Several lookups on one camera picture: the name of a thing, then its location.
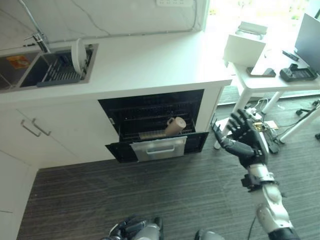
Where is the white office table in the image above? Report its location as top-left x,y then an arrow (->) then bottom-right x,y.
223,46 -> 320,151

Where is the white kitchen counter cabinet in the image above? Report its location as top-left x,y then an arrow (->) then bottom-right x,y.
0,29 -> 234,176

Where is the steel sink basin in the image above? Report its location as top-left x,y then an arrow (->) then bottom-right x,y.
18,43 -> 100,89

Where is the silver dishwasher drawer handle panel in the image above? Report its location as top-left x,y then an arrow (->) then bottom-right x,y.
129,135 -> 189,163

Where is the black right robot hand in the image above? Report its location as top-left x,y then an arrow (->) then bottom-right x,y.
214,108 -> 270,169

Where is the white cardboard box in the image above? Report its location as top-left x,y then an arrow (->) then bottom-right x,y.
222,33 -> 267,69

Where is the white floor power strip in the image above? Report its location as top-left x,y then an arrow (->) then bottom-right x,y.
245,107 -> 264,121

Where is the black handheld game controller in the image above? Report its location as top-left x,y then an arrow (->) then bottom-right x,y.
279,63 -> 317,82

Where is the white round plate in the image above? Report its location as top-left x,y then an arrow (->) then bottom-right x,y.
69,37 -> 86,75

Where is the chrome sink faucet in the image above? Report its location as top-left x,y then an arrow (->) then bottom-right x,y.
23,31 -> 52,54

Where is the dark computer monitor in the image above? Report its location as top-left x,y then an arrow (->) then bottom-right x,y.
294,12 -> 320,71

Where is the black office chair base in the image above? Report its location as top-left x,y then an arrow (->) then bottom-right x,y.
294,99 -> 320,116

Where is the grey wall cable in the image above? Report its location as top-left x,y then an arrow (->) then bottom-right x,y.
81,0 -> 204,40

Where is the silver robot body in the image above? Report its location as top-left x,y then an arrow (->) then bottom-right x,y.
194,229 -> 226,240

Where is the silver cabinet door handle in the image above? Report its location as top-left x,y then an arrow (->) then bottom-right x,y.
20,119 -> 42,137
31,118 -> 52,136

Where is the white wall power strip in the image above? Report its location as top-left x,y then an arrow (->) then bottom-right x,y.
155,0 -> 195,8

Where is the beige ceramic mug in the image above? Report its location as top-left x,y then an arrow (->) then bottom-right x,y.
166,116 -> 188,137

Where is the grey dish drying rack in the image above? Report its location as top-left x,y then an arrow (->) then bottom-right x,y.
36,49 -> 89,88

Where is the orange sticker label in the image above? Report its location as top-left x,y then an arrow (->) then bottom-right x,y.
5,55 -> 29,69

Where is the black built-in dishwasher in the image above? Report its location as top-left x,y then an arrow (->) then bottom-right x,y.
97,88 -> 210,164

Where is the bare circuit board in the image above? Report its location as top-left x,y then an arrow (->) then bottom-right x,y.
251,120 -> 279,134

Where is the black remote control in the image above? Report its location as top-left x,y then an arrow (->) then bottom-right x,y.
281,49 -> 300,62

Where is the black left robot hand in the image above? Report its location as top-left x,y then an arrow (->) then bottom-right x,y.
108,216 -> 148,240

